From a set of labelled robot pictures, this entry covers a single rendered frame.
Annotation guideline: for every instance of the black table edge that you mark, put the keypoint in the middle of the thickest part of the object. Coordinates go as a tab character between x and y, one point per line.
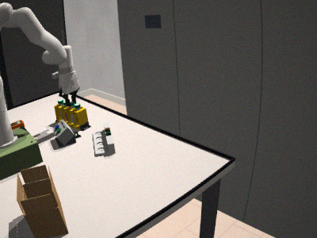
141	224

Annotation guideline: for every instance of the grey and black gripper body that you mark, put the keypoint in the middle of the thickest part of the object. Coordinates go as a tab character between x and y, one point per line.
68	82

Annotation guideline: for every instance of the brown cardboard box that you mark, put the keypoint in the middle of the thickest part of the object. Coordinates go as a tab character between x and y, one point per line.
42	215

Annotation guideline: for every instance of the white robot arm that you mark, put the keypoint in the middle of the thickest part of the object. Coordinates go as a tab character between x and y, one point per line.
55	54

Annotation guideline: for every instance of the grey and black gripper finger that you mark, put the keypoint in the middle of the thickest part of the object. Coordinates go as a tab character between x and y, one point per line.
65	97
73	98

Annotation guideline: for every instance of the grey button housing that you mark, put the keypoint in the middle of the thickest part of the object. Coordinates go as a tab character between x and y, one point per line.
64	134

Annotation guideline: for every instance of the orange handheld multimeter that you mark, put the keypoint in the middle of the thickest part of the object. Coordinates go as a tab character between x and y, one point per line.
17	124

